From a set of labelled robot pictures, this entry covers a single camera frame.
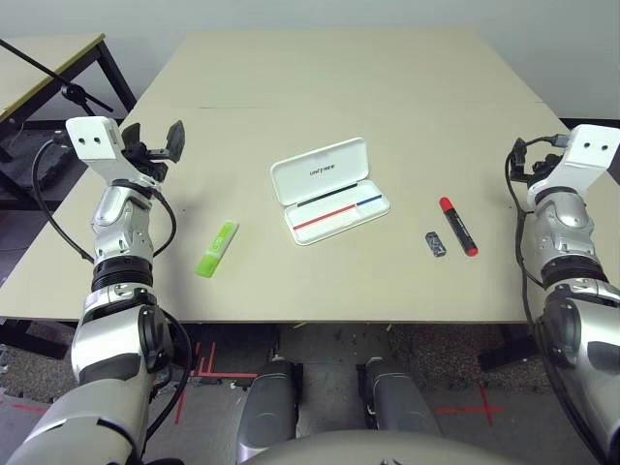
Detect red tape cross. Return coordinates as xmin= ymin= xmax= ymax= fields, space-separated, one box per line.
xmin=433 ymin=385 xmax=505 ymax=427

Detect grey robot leg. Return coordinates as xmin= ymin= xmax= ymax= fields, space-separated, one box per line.
xmin=362 ymin=356 xmax=442 ymax=437
xmin=234 ymin=357 xmax=299 ymax=465

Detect grey right robot leg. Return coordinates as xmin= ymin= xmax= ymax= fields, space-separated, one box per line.
xmin=362 ymin=356 xmax=442 ymax=437

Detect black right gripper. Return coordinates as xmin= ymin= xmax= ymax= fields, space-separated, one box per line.
xmin=529 ymin=153 xmax=564 ymax=186

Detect dark foam floor mat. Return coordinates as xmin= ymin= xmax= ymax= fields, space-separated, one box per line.
xmin=0 ymin=128 xmax=88 ymax=200

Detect red and black marker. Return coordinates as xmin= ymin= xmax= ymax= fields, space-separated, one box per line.
xmin=438 ymin=196 xmax=480 ymax=258

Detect red tape lines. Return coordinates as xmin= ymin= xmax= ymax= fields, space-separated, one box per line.
xmin=173 ymin=341 xmax=258 ymax=425

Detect beige side table black frame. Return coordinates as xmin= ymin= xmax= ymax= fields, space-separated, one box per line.
xmin=0 ymin=32 xmax=140 ymax=161

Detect white plastic pencil case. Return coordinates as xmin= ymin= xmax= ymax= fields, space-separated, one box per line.
xmin=269 ymin=137 xmax=391 ymax=247

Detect black eraser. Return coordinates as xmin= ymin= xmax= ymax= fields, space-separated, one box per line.
xmin=424 ymin=231 xmax=448 ymax=260

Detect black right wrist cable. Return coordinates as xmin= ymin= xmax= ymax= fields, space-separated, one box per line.
xmin=503 ymin=135 xmax=571 ymax=340

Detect grey left robot leg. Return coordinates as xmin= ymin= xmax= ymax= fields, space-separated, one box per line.
xmin=234 ymin=357 xmax=299 ymax=465

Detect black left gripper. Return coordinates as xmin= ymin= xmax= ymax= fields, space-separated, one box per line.
xmin=120 ymin=119 xmax=188 ymax=182

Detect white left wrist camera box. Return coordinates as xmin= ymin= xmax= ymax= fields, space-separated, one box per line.
xmin=65 ymin=115 xmax=164 ymax=188

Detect grey robot torso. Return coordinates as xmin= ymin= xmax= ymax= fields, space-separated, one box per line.
xmin=236 ymin=428 xmax=597 ymax=465

